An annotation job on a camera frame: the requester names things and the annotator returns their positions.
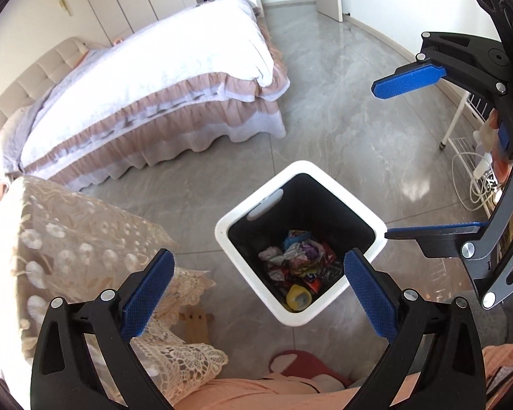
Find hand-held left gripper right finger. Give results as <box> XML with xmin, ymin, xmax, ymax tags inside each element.
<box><xmin>344</xmin><ymin>248</ymin><xmax>487</xmax><ymax>410</ymax></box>

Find yellow tape roll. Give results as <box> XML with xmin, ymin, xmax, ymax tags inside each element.
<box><xmin>285</xmin><ymin>284</ymin><xmax>313</xmax><ymax>312</ymax></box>

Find white trash bin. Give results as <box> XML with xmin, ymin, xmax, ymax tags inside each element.
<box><xmin>214</xmin><ymin>160</ymin><xmax>388</xmax><ymax>329</ymax></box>

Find bed with frilled skirt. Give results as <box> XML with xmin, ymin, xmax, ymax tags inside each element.
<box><xmin>0</xmin><ymin>0</ymin><xmax>291</xmax><ymax>194</ymax></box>

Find round table with lace tablecloth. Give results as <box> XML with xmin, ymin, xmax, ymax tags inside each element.
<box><xmin>0</xmin><ymin>174</ymin><xmax>230</xmax><ymax>410</ymax></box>

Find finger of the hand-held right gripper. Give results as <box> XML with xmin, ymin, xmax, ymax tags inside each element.
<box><xmin>384</xmin><ymin>139</ymin><xmax>513</xmax><ymax>309</ymax></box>
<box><xmin>370</xmin><ymin>31</ymin><xmax>513</xmax><ymax>100</ymax></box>

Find purple snack packet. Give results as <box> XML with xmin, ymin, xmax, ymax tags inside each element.
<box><xmin>301</xmin><ymin>241</ymin><xmax>326</xmax><ymax>264</ymax></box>

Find pile of wrappers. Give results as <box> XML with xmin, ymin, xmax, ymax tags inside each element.
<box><xmin>258</xmin><ymin>229</ymin><xmax>347</xmax><ymax>305</ymax></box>

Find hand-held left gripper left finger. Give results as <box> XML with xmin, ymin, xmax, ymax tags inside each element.
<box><xmin>29</xmin><ymin>249</ymin><xmax>175</xmax><ymax>410</ymax></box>

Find white cable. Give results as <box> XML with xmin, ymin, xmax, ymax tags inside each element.
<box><xmin>450</xmin><ymin>151</ymin><xmax>502</xmax><ymax>213</ymax></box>

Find wooden stool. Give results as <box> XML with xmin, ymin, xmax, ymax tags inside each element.
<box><xmin>181</xmin><ymin>307</ymin><xmax>215</xmax><ymax>345</ymax></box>

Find person's leg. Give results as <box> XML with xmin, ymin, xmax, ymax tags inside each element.
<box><xmin>187</xmin><ymin>339</ymin><xmax>513</xmax><ymax>410</ymax></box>

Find beige padded headboard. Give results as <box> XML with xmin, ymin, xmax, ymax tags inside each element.
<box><xmin>0</xmin><ymin>36</ymin><xmax>91</xmax><ymax>147</ymax></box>

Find red slipper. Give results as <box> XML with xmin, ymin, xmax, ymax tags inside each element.
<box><xmin>268</xmin><ymin>349</ymin><xmax>354</xmax><ymax>390</ymax></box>

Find pale bed duvet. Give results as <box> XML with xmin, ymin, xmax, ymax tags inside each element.
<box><xmin>0</xmin><ymin>0</ymin><xmax>276</xmax><ymax>172</ymax></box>

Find white wire rack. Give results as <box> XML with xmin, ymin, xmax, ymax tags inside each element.
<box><xmin>438</xmin><ymin>89</ymin><xmax>503</xmax><ymax>215</ymax></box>

